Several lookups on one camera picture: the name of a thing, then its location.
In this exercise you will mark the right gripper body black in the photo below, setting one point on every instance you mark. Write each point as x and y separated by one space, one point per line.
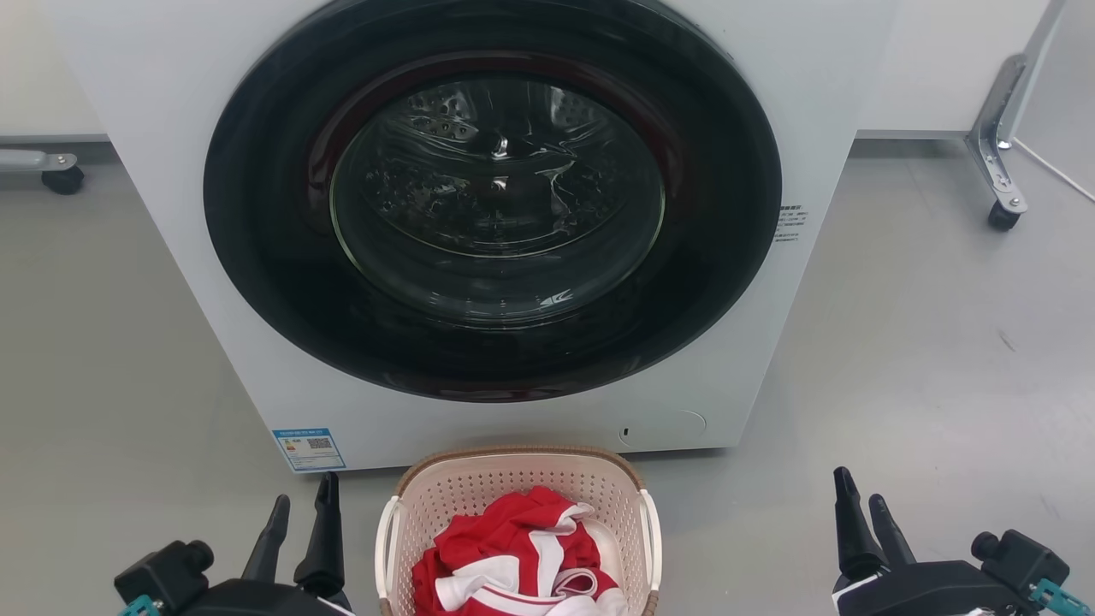
924 592

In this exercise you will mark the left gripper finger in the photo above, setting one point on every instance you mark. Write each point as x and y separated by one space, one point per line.
267 543
323 547

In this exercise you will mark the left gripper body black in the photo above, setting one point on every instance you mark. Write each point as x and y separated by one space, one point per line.
257 599

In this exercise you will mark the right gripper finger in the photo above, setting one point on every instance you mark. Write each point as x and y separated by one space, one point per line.
854 535
891 539

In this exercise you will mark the cream perforated laundry basket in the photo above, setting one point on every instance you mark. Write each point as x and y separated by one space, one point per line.
479 492

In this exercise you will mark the blue energy label sticker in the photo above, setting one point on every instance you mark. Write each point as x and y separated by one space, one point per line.
309 449

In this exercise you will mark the red and white garment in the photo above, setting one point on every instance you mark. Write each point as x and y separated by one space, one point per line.
513 556

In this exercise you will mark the round white filter cover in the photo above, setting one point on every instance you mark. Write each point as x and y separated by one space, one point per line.
663 428

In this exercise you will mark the small printed text sticker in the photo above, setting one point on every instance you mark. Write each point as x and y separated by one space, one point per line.
790 223

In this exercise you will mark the black caster wheel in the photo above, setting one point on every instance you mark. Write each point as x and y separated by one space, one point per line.
63 180
1003 216

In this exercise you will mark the round black washer door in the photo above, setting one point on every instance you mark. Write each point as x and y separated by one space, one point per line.
492 231

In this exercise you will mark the white washing machine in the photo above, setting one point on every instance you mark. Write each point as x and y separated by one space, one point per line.
154 128

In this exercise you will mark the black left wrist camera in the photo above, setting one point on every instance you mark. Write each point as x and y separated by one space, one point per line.
162 577

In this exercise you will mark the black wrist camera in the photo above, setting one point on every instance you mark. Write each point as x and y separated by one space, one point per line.
162 577
1022 560

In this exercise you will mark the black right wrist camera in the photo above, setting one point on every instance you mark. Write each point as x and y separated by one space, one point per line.
1022 560

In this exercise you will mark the metal frame leg bracket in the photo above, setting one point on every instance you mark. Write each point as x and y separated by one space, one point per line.
992 137

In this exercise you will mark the grey frame leg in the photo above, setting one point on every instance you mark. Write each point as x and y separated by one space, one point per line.
30 160

